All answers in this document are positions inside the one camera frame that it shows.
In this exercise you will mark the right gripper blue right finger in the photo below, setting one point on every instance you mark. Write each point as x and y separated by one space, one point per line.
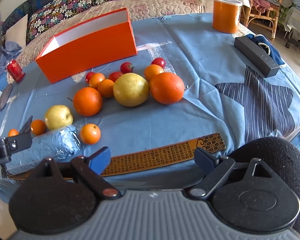
216 171

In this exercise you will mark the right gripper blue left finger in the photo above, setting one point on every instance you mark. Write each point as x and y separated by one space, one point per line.
88 170

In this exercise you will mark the yellow pear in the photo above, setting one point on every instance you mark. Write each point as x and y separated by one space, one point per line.
58 116

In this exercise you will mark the large yellow pomelo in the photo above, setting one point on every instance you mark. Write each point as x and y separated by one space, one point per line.
131 90

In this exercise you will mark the kumquat far left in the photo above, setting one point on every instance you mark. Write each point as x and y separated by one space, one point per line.
12 133

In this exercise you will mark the kumquat near front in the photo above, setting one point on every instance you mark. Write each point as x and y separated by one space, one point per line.
90 134

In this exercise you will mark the kumquat beside pear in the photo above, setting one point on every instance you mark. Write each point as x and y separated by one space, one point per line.
38 127

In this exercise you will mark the grey feather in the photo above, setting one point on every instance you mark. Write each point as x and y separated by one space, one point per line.
5 95

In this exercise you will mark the brown patterned wooden ruler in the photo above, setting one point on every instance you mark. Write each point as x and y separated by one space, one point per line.
163 156

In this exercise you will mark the large orange left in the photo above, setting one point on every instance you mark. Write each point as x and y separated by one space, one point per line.
87 101

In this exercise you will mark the large orange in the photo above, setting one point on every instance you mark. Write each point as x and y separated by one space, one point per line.
87 101
167 88

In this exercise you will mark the red soda can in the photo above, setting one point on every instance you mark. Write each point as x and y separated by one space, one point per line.
15 71

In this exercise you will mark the kumquat lower cluster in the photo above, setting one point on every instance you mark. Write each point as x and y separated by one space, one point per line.
105 88

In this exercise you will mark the kumquat cluster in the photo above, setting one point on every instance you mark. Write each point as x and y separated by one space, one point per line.
105 88
96 79

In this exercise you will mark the blue star-print tablecloth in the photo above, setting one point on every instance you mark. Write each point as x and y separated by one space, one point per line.
225 93

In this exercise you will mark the kumquat upper left cluster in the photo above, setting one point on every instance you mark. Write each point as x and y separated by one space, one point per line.
96 79

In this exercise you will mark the cherry tomato far left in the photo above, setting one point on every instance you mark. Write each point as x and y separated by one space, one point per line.
88 76

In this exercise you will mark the cherry tomato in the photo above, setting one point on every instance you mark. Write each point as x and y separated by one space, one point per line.
88 76
126 67
160 62

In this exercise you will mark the large orange right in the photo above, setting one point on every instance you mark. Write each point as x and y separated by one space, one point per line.
167 88

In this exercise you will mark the cherry tomato middle low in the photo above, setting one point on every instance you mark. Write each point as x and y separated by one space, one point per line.
115 75

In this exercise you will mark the cherry tomato top middle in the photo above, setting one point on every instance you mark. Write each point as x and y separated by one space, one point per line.
126 67

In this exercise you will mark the black rectangular speaker box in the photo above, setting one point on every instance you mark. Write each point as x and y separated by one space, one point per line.
262 61

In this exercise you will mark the kumquat behind large orange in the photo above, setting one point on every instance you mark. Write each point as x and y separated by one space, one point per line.
152 70

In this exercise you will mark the white pillow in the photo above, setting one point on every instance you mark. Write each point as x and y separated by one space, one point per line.
17 33

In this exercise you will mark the cherry tomato right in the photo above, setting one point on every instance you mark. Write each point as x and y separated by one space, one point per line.
160 62

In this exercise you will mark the orange cardboard box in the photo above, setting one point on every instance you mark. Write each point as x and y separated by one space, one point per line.
92 43

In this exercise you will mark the dark blue cloth bag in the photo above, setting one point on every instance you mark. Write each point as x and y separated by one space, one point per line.
270 50

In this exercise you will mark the orange cylindrical container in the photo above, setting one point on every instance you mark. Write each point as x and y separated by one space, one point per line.
226 14

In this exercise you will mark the floral sofa cushion left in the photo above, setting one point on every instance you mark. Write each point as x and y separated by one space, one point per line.
52 14

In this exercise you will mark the wicker chair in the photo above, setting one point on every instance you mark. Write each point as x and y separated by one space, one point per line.
264 13

